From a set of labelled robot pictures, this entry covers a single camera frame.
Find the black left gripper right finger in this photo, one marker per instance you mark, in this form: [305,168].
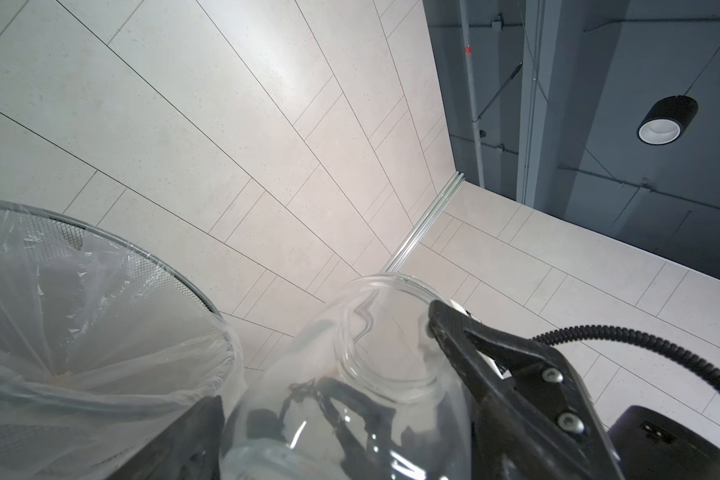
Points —
[534,416]

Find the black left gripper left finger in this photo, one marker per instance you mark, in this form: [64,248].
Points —
[187,449]

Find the red lidded rice jar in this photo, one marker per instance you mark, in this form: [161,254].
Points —
[363,392]

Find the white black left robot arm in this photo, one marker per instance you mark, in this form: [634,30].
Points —
[649,445]

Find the clear plastic bin liner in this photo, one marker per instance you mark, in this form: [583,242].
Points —
[96,342]

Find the metal mesh waste bin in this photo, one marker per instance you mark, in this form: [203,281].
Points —
[96,240]

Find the black ceiling spot lamp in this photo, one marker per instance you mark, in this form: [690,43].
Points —
[667,120]

